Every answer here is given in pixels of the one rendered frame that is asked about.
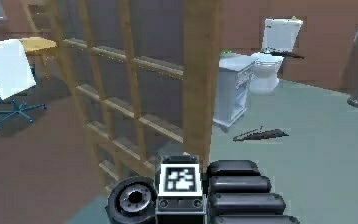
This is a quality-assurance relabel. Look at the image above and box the white office chair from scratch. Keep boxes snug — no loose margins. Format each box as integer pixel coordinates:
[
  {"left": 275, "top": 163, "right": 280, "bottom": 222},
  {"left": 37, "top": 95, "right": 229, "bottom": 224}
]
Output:
[{"left": 0, "top": 38, "right": 49, "bottom": 130}]

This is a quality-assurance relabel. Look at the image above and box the wooden shelf unit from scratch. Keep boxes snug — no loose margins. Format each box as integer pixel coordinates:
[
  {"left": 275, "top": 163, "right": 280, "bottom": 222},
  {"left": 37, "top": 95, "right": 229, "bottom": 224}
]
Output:
[{"left": 20, "top": 0, "right": 221, "bottom": 194}]

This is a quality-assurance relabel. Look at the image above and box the yellow round table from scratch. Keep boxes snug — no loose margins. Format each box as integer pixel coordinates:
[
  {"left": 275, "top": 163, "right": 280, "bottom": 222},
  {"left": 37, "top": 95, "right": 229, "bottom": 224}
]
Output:
[{"left": 20, "top": 36, "right": 59, "bottom": 81}]

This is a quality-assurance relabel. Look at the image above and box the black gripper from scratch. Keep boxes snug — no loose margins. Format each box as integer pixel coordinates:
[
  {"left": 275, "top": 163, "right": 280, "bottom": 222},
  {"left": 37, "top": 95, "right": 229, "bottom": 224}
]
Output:
[{"left": 105, "top": 176, "right": 159, "bottom": 224}]

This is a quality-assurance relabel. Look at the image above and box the white bathroom cabinet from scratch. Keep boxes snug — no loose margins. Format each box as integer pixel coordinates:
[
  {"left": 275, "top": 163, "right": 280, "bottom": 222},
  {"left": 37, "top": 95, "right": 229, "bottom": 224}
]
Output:
[{"left": 212, "top": 52, "right": 257, "bottom": 133}]

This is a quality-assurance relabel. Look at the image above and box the white toilet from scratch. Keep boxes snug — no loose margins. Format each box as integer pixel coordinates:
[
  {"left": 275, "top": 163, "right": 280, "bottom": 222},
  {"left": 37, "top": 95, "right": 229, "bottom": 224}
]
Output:
[{"left": 249, "top": 16, "right": 305, "bottom": 96}]

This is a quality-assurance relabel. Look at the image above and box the black flat object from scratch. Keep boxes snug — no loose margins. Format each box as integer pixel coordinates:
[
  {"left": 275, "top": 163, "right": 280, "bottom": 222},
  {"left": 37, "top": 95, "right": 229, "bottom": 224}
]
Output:
[{"left": 232, "top": 126, "right": 290, "bottom": 143}]

